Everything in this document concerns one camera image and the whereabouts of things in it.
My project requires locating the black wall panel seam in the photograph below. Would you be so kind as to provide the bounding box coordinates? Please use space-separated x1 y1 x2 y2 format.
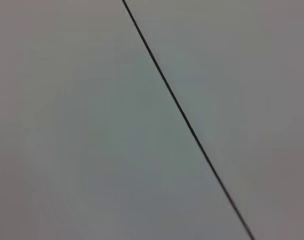
121 0 256 240

